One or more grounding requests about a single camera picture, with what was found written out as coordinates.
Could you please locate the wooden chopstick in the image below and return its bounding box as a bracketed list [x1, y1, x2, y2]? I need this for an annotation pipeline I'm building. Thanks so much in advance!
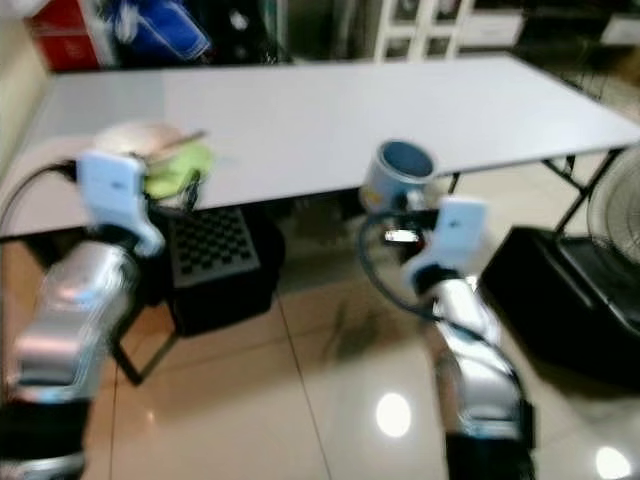
[148, 129, 210, 160]

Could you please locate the grey mug with blue inside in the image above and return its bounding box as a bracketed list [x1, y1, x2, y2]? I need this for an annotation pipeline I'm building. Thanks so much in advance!
[360, 139, 440, 217]

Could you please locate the black plastic lattice crate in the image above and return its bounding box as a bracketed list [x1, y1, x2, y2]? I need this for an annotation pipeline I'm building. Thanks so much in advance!
[160, 204, 283, 338]

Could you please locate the white folding table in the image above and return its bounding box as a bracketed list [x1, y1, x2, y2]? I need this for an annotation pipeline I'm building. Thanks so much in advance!
[0, 54, 640, 241]

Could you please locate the blue bag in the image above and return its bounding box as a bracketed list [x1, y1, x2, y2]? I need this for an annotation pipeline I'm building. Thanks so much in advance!
[112, 0, 213, 65]

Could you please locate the black box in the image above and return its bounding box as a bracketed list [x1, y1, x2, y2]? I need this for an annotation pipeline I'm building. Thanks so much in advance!
[478, 224, 640, 363]

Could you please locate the red cardboard box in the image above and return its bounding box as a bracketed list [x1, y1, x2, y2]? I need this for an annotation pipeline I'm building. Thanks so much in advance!
[28, 0, 109, 73]

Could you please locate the white cabinet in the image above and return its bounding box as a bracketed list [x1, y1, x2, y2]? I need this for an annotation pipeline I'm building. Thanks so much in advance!
[368, 0, 527, 63]

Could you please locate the round floor fan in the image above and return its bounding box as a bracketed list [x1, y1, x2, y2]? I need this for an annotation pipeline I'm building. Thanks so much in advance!
[584, 143, 640, 267]

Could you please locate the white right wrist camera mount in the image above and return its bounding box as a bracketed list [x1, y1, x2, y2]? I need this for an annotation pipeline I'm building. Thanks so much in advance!
[404, 195, 490, 293]

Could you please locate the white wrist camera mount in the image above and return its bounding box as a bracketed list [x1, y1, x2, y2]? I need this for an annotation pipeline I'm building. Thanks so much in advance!
[76, 149, 167, 258]
[404, 195, 490, 293]

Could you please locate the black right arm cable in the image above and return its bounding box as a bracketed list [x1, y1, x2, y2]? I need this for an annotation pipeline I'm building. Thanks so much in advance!
[356, 214, 521, 386]

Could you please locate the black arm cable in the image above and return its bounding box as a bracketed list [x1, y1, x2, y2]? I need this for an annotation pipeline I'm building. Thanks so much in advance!
[356, 214, 521, 386]
[0, 160, 83, 241]

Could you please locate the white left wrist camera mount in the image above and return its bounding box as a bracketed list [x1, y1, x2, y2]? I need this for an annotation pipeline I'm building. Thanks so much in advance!
[76, 149, 167, 258]

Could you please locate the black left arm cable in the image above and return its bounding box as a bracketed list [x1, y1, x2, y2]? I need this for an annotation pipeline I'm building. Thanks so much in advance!
[0, 160, 83, 241]

